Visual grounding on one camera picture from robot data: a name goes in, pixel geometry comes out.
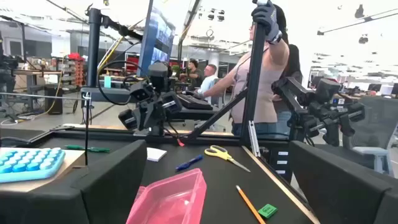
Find light blue calculator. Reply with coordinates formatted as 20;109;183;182
0;147;66;184

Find black monitor pole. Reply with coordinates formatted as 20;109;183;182
85;6;144;88

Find pink transparent pencil case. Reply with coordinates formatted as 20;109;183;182
126;168;208;224

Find orange pencil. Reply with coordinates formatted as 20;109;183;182
235;184;267;224

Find green eraser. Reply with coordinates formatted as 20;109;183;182
257;203;279;219

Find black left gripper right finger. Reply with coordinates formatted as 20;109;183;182
288;139;398;224

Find person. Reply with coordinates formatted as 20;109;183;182
197;63;220;102
201;0;292;138
180;58;205;91
273;43;304;136

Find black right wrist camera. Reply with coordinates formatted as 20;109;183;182
129;80;155;101

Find grey office chair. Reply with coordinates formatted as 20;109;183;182
341;95;398;178

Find black aluminium table frame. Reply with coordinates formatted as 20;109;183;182
0;21;292;156

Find yellow handled scissors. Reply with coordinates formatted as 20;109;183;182
204;144;251;173

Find black camera cable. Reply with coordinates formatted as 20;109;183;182
97;60;142;106

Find red storage rack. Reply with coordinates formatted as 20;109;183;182
67;52;86;88

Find pale purple sticky note pad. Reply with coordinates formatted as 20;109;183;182
146;147;168;162

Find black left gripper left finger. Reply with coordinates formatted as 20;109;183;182
0;139;148;224

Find black drawer unit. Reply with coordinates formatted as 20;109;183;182
269;146;294;183

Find blue pen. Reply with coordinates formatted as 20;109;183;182
175;154;205;172

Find grey side desk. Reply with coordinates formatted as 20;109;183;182
80;86;133;104

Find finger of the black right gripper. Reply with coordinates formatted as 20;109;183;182
118;108;138;131
160;91;183;115

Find green pen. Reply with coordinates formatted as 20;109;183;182
64;144;111;154

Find silver metal bracket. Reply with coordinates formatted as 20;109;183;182
248;120;261;157

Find computer monitor with blue screen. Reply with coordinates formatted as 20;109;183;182
136;0;177;77

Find black keyboard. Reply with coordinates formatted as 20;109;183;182
176;93;214;111

